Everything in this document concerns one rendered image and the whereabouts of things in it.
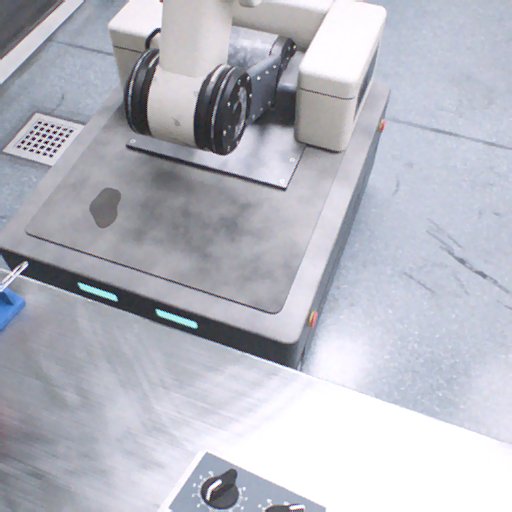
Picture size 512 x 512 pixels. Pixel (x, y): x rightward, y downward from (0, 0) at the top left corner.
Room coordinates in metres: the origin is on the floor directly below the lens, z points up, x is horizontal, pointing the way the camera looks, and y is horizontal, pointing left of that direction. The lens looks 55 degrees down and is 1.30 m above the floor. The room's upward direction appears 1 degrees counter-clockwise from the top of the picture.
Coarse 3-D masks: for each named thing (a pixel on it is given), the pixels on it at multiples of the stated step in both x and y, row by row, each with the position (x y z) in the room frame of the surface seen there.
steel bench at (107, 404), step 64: (64, 320) 0.31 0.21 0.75; (128, 320) 0.31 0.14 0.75; (0, 384) 0.23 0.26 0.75; (64, 384) 0.23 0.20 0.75; (128, 384) 0.23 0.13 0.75; (192, 384) 0.23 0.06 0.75; (256, 384) 0.23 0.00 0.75; (320, 384) 0.23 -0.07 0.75; (0, 448) 0.17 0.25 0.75; (64, 448) 0.16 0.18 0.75; (128, 448) 0.16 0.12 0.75; (192, 448) 0.16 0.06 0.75; (256, 448) 0.16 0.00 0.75; (320, 448) 0.16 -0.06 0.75; (384, 448) 0.16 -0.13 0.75; (448, 448) 0.16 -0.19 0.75
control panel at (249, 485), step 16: (208, 464) 0.14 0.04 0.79; (224, 464) 0.14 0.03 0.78; (192, 480) 0.12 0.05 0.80; (240, 480) 0.12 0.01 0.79; (256, 480) 0.13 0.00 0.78; (176, 496) 0.11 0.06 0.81; (192, 496) 0.11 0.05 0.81; (240, 496) 0.11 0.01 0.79; (256, 496) 0.11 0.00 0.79; (272, 496) 0.11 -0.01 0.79; (288, 496) 0.11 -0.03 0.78
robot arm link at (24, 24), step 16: (0, 0) 0.25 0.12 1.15; (16, 0) 0.26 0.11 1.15; (32, 0) 0.26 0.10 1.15; (48, 0) 0.26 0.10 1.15; (64, 0) 0.26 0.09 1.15; (0, 16) 0.25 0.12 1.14; (16, 16) 0.26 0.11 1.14; (32, 16) 0.26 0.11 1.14; (48, 16) 0.26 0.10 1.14; (0, 32) 0.25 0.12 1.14; (16, 32) 0.25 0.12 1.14; (0, 48) 0.25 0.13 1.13
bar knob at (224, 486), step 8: (224, 472) 0.13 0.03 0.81; (232, 472) 0.13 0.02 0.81; (208, 480) 0.12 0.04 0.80; (216, 480) 0.12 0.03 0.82; (224, 480) 0.12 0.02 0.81; (232, 480) 0.12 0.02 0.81; (208, 488) 0.11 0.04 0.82; (216, 488) 0.11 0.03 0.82; (224, 488) 0.11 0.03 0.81; (232, 488) 0.12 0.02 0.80; (208, 496) 0.11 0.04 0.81; (216, 496) 0.11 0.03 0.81; (224, 496) 0.11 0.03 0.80; (232, 496) 0.11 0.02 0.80; (208, 504) 0.10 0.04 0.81; (216, 504) 0.10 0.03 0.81; (224, 504) 0.10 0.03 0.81; (232, 504) 0.10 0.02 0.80
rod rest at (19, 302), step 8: (0, 296) 0.33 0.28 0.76; (8, 296) 0.32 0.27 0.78; (16, 296) 0.33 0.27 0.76; (0, 304) 0.32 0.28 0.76; (8, 304) 0.32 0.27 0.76; (16, 304) 0.32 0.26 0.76; (24, 304) 0.33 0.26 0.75; (0, 312) 0.31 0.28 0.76; (8, 312) 0.31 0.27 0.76; (16, 312) 0.32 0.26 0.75; (0, 320) 0.30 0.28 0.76; (8, 320) 0.31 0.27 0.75; (0, 328) 0.30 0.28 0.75
